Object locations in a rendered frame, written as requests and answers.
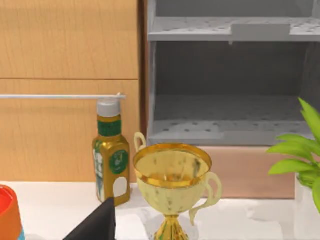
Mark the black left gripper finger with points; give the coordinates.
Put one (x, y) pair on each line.
(100, 222)

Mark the amber bottle with grey cap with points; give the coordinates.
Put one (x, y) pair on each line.
(111, 160)

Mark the gold trophy cup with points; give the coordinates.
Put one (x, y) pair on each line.
(172, 180)

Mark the orange cup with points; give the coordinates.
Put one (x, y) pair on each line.
(8, 212)

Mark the pale wooden drawer front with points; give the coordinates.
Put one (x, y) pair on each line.
(250, 172)

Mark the grey pierced drawer inside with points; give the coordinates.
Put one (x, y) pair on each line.
(225, 117)

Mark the wooden cupboard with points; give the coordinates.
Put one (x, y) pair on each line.
(75, 37)

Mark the green plant in white pot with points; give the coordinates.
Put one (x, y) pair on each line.
(302, 165)

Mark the grey pierced shelf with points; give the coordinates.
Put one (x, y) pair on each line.
(225, 28)

